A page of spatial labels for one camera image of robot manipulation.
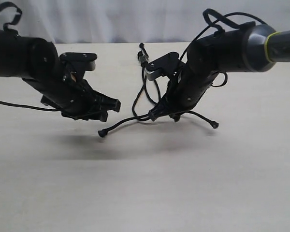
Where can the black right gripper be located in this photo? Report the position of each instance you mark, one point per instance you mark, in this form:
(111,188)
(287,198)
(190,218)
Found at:
(194,79)

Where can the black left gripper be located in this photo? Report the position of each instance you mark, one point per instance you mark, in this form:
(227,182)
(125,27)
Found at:
(64,88)

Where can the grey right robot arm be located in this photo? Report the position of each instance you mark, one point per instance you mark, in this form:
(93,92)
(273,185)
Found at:
(253,49)

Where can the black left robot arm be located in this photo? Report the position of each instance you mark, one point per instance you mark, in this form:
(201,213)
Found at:
(22,56)

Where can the white curtain backdrop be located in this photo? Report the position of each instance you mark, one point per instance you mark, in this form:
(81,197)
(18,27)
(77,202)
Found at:
(133,21)

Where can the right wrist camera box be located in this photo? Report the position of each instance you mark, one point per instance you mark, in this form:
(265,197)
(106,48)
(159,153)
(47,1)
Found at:
(167,65)

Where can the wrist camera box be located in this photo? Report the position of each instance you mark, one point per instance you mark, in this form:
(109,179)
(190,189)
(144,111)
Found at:
(167,65)
(82,61)

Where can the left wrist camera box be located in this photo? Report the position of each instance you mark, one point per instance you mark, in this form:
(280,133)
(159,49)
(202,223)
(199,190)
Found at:
(82,61)

